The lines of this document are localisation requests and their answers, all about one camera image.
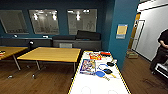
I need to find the dark grey sofa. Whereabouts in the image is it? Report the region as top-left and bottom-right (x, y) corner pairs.
(0, 35), (54, 48)
(52, 34), (103, 52)

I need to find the black sofa cushion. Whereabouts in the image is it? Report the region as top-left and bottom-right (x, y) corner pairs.
(75, 29), (102, 42)

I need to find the red orange game box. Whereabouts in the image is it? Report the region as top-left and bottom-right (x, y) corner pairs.
(88, 51), (103, 61)

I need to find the purple colourful board game box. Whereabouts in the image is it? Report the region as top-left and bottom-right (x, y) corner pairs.
(79, 58), (98, 76)

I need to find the flat red object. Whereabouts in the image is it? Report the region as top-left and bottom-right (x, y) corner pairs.
(99, 50), (113, 57)

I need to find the black round paddle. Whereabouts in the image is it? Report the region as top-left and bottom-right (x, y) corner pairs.
(106, 61), (116, 67)

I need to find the large wooden table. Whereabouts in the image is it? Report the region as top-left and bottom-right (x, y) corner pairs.
(16, 46), (82, 79)

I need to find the white air hockey table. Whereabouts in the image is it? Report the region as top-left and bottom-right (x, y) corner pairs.
(67, 49), (133, 94)

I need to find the yellow poster on pillar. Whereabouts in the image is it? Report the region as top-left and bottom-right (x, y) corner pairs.
(115, 23), (129, 40)

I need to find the cardboard box on floor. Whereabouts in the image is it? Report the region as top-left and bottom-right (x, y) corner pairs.
(125, 49), (139, 60)

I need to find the brown wooden door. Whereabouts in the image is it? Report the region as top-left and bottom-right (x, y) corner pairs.
(128, 12), (147, 53)

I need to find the small wooden table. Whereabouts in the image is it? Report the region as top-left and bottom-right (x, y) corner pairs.
(0, 45), (29, 72)

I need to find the person in black shirt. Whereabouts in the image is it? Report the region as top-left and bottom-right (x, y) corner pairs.
(148, 28), (168, 73)

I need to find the black wheeled cart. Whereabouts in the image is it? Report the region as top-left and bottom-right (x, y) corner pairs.
(153, 56), (168, 79)

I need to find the small orange dark object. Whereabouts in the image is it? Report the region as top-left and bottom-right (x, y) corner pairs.
(0, 49), (6, 55)

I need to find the blue cord ring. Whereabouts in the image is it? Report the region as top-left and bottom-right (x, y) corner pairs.
(98, 63), (109, 70)

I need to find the glass wall window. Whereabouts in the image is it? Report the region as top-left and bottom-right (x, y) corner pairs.
(28, 8), (62, 36)
(67, 8), (99, 36)
(0, 9), (30, 35)

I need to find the black paddle with wooden handle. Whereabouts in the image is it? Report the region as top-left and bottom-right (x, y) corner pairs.
(102, 67), (118, 79)

